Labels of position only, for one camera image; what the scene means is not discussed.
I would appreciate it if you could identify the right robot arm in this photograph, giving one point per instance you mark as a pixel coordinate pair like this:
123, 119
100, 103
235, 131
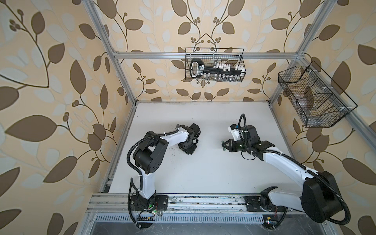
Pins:
318, 197

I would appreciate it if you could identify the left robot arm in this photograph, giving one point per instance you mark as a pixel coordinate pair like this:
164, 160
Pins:
147, 154

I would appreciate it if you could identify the aluminium frame post left rear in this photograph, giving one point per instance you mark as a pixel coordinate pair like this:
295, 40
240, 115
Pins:
91, 10

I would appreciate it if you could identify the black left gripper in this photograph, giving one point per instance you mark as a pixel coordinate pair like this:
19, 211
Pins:
191, 152

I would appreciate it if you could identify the black tool in basket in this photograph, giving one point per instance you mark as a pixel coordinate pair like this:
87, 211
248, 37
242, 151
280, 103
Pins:
198, 69

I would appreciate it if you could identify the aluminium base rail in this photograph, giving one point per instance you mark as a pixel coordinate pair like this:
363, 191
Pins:
195, 203

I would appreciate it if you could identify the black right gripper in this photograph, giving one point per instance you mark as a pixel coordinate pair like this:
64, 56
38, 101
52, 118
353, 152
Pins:
230, 147

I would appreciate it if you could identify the rear wire basket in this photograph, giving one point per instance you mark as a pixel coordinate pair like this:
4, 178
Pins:
222, 55

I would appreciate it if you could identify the aluminium frame post right rear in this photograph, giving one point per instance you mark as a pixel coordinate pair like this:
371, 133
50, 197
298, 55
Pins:
320, 9

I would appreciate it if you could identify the aluminium frame post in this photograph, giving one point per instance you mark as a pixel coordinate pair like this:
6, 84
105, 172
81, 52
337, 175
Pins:
320, 9
91, 10

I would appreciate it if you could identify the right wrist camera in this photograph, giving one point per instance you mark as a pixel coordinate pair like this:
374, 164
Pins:
234, 130

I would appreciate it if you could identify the side wire basket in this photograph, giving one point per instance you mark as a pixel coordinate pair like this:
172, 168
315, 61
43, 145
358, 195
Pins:
319, 101

